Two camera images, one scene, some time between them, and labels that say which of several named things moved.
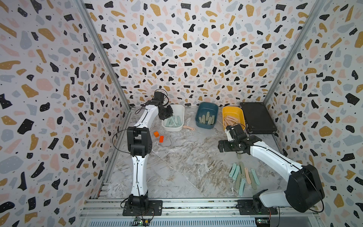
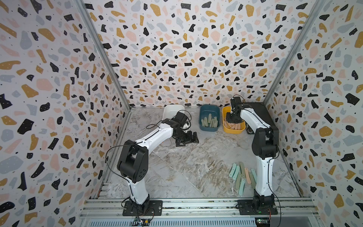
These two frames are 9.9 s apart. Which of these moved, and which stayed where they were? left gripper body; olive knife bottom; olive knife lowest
Moved: left gripper body
Stayed: olive knife lowest; olive knife bottom
